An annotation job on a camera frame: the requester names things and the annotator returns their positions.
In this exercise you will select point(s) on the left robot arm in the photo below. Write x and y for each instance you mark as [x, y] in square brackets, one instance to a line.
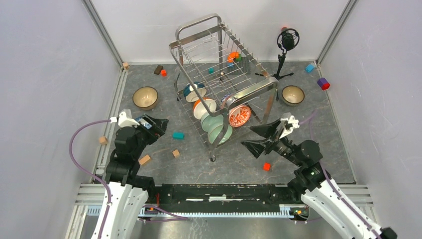
[125, 191]

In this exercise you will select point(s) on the steel two-tier dish rack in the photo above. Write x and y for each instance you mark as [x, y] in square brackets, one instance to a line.
[206, 42]

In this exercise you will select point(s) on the white bowl with orange rim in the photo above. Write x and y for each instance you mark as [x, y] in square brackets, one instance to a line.
[199, 109]

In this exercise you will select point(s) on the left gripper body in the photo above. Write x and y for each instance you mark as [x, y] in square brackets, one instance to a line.
[152, 134]

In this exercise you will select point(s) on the celadon green rear bowl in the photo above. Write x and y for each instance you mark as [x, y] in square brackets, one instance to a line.
[208, 122]

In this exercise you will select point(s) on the red cube block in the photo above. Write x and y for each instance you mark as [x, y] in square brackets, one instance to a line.
[266, 166]

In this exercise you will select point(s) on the light blue block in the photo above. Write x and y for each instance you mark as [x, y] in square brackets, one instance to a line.
[310, 67]

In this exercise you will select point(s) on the long wooden block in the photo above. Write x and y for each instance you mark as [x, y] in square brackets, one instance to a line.
[144, 160]

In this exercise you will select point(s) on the celadon green front bowl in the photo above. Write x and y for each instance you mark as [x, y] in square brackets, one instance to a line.
[214, 133]

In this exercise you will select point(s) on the orange arch block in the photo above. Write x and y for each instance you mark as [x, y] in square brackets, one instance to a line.
[233, 57]

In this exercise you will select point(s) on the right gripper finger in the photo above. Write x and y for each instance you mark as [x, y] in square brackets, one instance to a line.
[268, 130]
[259, 147]

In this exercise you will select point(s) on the small wooden cube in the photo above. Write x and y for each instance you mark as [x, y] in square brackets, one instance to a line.
[176, 153]

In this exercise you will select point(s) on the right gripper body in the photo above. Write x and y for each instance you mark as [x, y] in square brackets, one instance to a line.
[282, 146]

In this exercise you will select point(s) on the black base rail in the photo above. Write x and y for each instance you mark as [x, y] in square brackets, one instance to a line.
[223, 198]

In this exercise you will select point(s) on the copper bowl with floral motif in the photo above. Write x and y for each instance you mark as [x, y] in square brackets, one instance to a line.
[145, 98]

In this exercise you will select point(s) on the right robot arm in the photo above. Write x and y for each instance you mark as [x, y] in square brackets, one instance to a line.
[312, 184]

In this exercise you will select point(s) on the celadon green bowl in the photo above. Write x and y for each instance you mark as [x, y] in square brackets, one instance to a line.
[208, 122]
[214, 133]

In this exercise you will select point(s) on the brown block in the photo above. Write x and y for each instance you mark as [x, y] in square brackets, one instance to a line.
[158, 70]

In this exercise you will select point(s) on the black microphone on tripod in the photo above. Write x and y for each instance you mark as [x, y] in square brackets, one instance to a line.
[287, 40]

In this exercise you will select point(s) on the dark bowl with lattice band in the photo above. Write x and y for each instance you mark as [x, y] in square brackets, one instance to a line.
[292, 95]

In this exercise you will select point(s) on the purple and red block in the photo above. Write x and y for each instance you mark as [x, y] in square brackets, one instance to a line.
[323, 83]

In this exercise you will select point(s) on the red white patterned bowl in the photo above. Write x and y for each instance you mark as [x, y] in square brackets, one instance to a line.
[239, 115]

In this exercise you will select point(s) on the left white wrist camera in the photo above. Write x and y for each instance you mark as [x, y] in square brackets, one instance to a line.
[123, 119]

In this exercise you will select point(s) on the wooden cube at left edge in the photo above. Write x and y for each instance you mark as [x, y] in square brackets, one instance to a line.
[103, 140]

